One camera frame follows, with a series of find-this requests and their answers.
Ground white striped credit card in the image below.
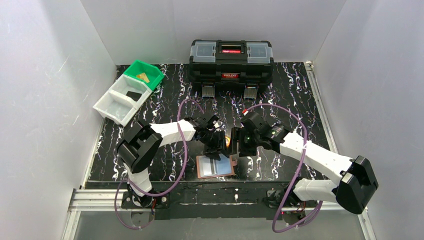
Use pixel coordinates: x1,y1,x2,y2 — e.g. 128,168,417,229
199,158,220,177

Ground pink leather card holder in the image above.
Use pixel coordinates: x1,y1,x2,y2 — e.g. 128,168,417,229
196,154,238,179

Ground black credit card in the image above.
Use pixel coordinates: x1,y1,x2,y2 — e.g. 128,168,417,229
126,91,143,102

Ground orange credit card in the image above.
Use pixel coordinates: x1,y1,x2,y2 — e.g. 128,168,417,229
136,72,150,83

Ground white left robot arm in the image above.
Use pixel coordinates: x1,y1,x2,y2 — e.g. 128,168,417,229
116,114,230,197

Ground yellow tape measure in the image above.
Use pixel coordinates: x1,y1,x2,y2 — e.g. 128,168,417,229
225,136,232,149

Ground black toolbox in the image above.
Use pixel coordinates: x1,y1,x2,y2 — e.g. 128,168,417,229
187,39,274,99

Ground green plastic bin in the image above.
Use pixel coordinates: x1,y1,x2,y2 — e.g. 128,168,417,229
123,60,165,91

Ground white bin near green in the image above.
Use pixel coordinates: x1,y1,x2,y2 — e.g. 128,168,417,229
109,74,153,109

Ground white bin front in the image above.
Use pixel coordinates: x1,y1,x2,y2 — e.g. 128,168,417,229
93,90,136,127

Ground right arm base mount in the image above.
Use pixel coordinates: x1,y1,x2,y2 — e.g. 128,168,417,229
262,190,319,227

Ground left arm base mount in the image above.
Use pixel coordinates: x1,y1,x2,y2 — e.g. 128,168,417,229
119,190,171,210

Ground aluminium frame rail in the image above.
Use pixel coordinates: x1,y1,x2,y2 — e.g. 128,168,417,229
61,188,377,240

